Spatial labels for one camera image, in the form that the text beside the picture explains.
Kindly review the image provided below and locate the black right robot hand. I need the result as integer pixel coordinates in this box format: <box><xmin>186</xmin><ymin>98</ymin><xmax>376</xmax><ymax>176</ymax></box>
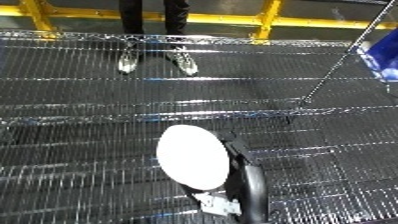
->
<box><xmin>181</xmin><ymin>130</ymin><xmax>272</xmax><ymax>224</ymax></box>

